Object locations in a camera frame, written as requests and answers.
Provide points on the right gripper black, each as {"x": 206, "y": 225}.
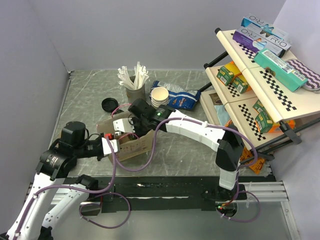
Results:
{"x": 137, "y": 132}

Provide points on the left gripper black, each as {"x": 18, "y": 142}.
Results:
{"x": 100, "y": 156}

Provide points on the pink paper gift bag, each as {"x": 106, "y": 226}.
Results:
{"x": 128, "y": 146}

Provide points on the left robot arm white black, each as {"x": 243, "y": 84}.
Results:
{"x": 50, "y": 175}

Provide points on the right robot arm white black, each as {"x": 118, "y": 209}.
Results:
{"x": 225, "y": 141}

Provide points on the stack of green paper cups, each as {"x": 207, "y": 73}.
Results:
{"x": 159, "y": 96}

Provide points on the stack of black lids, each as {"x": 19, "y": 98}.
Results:
{"x": 109, "y": 104}

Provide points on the blue chips bag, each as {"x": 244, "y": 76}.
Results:
{"x": 178, "y": 97}

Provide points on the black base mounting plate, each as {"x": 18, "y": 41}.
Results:
{"x": 151, "y": 193}

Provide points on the green yellow box upper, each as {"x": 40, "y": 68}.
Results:
{"x": 228, "y": 72}

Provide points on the green yellow box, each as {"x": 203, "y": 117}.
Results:
{"x": 228, "y": 72}
{"x": 241, "y": 84}

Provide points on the orange snack packet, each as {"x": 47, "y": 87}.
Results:
{"x": 257, "y": 167}

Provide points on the beige tiered shelf rack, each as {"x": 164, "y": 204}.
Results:
{"x": 301, "y": 106}

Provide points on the green box lower shelf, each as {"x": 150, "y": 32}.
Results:
{"x": 263, "y": 120}

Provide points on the orange chips bag lower shelf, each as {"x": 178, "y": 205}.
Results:
{"x": 276, "y": 126}

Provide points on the purple toothpaste box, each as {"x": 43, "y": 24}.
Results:
{"x": 254, "y": 41}

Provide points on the blue toothpaste box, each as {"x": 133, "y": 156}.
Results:
{"x": 264, "y": 25}

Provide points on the teal box with barcode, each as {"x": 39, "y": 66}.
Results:
{"x": 282, "y": 71}

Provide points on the purple wavy striped pouch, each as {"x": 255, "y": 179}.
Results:
{"x": 313, "y": 78}

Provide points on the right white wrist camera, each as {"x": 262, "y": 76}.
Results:
{"x": 124, "y": 125}

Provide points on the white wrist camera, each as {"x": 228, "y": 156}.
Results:
{"x": 124, "y": 125}
{"x": 109, "y": 145}

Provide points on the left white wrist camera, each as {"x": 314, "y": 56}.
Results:
{"x": 109, "y": 145}

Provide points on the aluminium rail frame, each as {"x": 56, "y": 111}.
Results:
{"x": 258, "y": 192}

